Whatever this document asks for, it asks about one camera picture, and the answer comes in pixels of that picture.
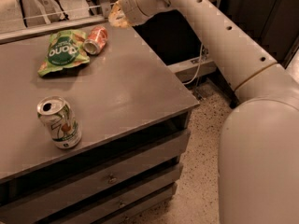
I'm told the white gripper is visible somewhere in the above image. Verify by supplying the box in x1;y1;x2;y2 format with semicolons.
108;0;150;28

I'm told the red coke can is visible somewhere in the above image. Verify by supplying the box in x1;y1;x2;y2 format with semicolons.
83;26;107;55

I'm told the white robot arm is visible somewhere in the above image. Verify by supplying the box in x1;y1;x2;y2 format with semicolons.
108;0;299;224

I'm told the green rice chip bag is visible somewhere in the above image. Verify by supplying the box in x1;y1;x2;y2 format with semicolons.
37;29;90;77

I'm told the white green 7up can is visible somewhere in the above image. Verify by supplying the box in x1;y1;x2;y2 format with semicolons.
36;96;82;149

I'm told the grey drawer cabinet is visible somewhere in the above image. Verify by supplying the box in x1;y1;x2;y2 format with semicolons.
0;28;197;224

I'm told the dark cabinet with legs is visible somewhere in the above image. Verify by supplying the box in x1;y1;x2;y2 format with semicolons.
207;0;299;110

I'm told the middle drawer with knob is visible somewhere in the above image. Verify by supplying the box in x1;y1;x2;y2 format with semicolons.
50;161;182;224

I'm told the drawer with knob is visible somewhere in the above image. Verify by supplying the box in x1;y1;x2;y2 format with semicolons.
0;130;190;224
50;161;182;224

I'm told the bottom drawer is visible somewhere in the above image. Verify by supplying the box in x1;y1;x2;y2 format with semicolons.
97;183;177;224

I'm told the top drawer with knob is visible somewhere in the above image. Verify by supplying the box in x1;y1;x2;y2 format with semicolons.
0;130;190;224

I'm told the black cable on floor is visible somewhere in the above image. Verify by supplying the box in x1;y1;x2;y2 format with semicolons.
17;0;97;28

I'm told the grey metal rail frame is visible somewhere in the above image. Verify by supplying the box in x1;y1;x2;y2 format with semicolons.
1;0;214;85

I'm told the white hanging cable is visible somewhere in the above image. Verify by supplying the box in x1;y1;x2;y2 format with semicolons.
182;42;206;86

